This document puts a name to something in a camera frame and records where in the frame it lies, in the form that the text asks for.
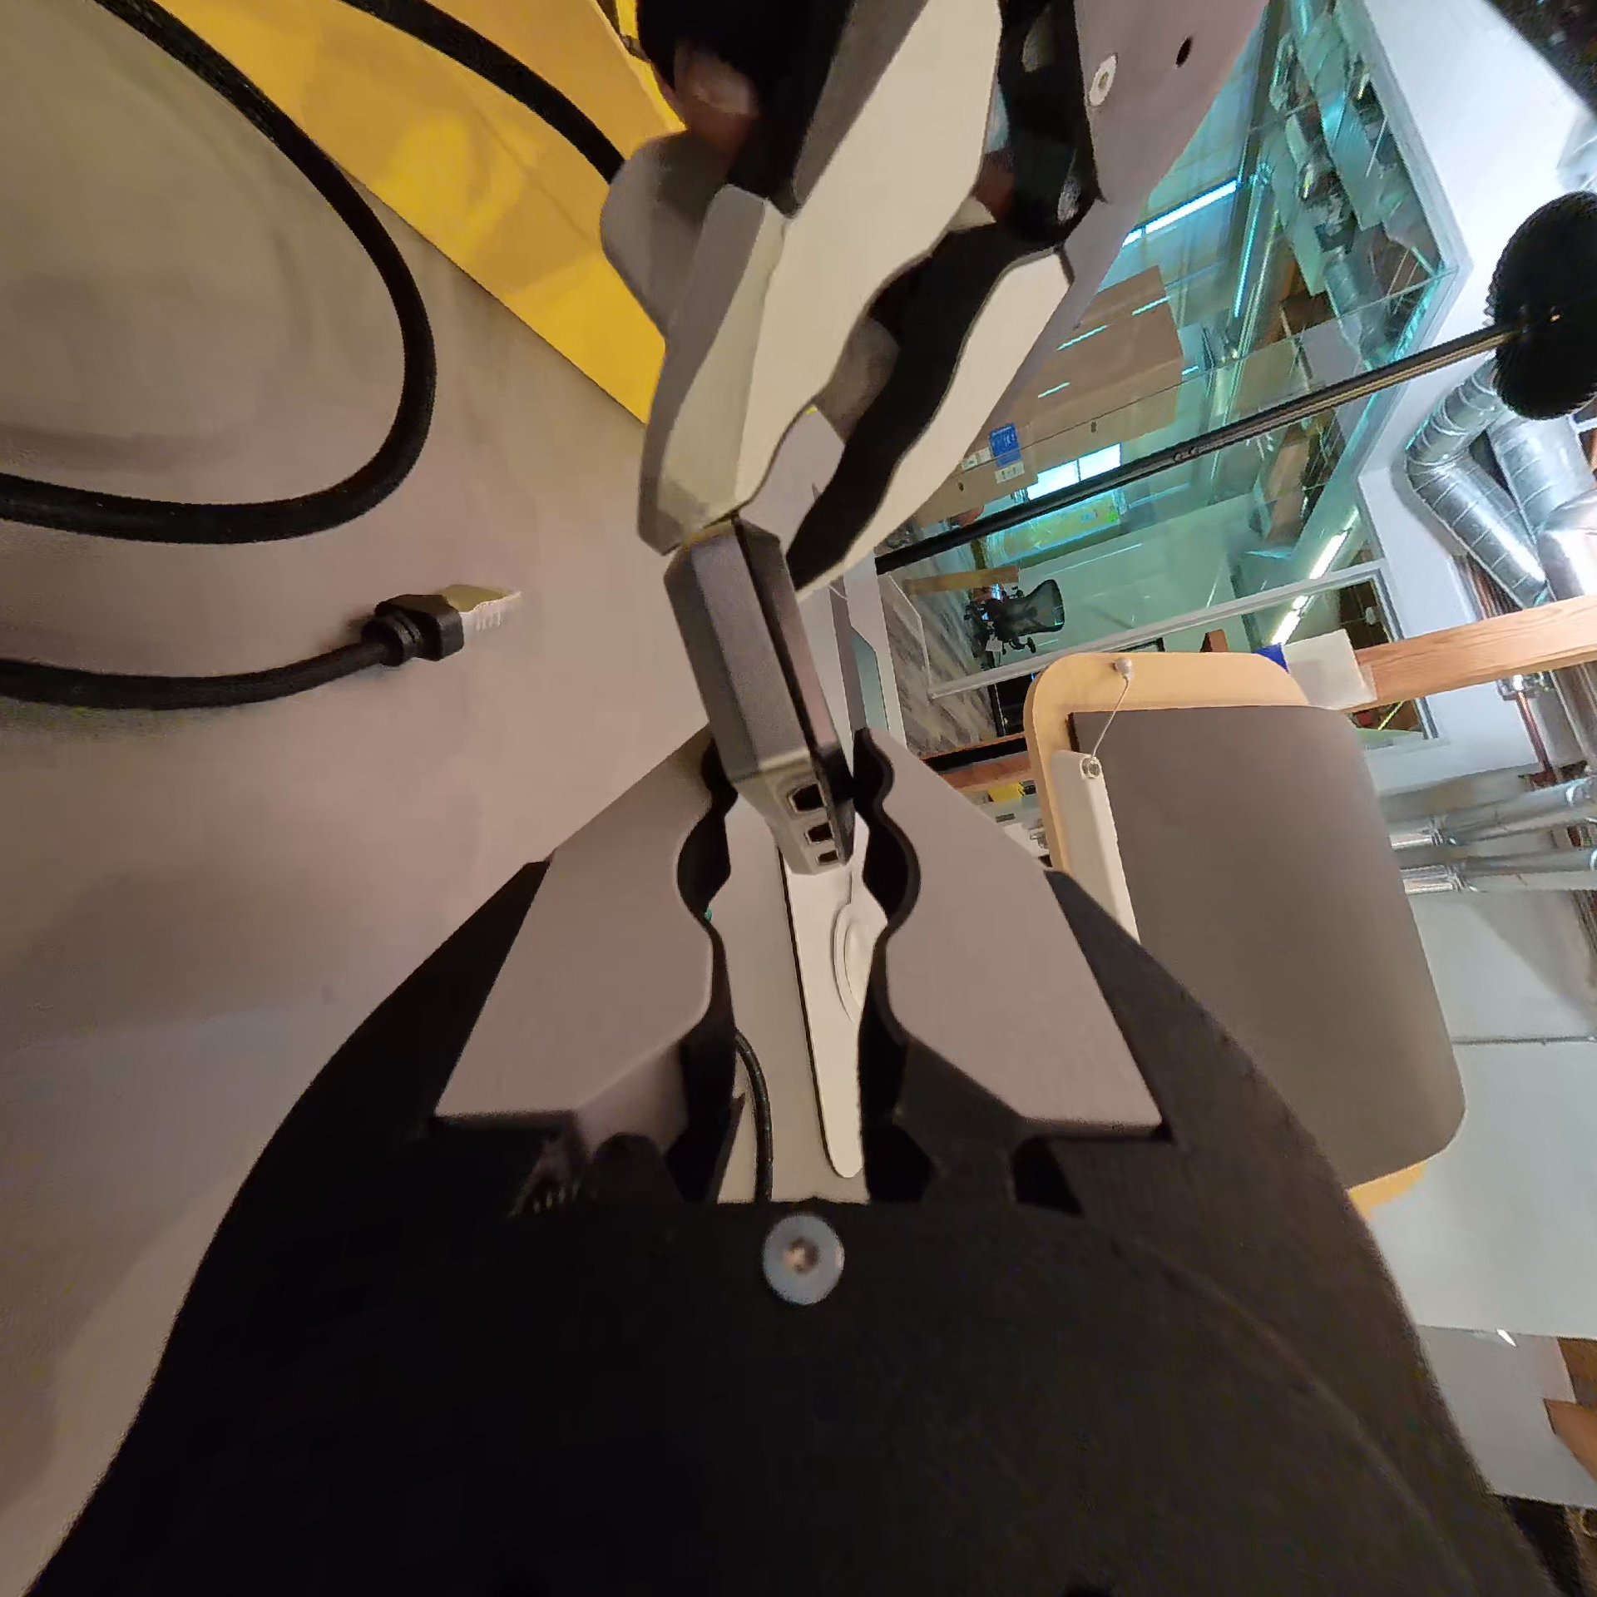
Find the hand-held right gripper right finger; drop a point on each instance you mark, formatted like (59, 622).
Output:
(1010, 999)

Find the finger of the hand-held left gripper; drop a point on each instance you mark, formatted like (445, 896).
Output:
(985, 375)
(898, 162)

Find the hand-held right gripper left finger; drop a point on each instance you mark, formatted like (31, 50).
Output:
(575, 999)

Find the yellow plastic bin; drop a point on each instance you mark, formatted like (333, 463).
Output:
(499, 162)

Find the person's left hand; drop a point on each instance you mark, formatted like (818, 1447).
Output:
(717, 94)

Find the cardboard boxes on cart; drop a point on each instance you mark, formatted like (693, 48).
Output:
(1122, 362)

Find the white monitor stand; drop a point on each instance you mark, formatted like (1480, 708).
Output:
(1098, 824)

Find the black office chair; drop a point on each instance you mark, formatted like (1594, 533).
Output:
(1029, 611)

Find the wooden pillar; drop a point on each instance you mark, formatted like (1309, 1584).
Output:
(1472, 649)

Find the silver ventilation duct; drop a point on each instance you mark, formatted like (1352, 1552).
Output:
(1472, 499)

